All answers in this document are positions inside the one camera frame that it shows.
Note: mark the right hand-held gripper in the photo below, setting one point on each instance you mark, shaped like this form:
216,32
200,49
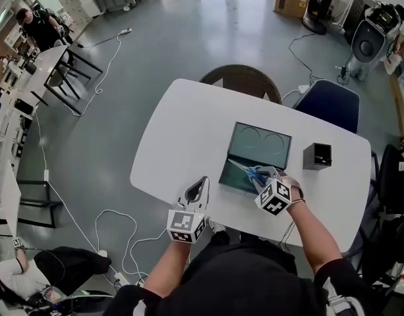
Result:
274,197

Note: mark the person's white shoe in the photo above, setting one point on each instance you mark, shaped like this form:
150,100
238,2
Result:
217,226

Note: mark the white floor power strip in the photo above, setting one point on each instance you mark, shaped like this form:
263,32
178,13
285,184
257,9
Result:
126,31

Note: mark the white desk black frame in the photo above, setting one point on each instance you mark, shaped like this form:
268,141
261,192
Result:
7,202

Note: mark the grey chair black legs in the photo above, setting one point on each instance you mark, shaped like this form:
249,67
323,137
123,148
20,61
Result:
56,77

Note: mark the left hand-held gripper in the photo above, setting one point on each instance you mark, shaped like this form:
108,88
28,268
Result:
183,224

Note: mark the black backpack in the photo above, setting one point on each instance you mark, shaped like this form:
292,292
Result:
394,183

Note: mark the person's right forearm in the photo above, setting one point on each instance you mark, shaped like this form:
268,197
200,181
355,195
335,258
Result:
310,232

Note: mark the person's right hand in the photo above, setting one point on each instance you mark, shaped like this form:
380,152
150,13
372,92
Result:
296,191

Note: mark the dark green case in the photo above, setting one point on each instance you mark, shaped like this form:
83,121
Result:
254,147

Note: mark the person's black clothed torso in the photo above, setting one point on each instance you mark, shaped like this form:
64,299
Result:
241,281

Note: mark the black bin yellow lid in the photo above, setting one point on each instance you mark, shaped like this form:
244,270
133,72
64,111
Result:
315,2

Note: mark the black square pen holder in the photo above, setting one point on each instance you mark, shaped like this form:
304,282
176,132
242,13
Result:
312,160

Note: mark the person's left forearm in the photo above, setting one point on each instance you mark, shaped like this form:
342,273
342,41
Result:
165,265

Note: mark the white storage shelving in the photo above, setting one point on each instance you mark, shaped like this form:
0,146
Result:
10,110

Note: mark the black jacket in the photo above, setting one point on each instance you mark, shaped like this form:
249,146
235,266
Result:
389,242

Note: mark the dark blue chair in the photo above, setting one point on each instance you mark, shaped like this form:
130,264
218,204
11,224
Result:
330,107

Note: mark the brown wicker chair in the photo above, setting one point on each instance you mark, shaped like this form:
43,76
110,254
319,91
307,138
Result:
241,77

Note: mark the white table black legs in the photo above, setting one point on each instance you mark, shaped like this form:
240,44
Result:
46,64

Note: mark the white robot black screen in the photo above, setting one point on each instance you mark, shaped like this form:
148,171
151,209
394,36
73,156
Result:
366,44

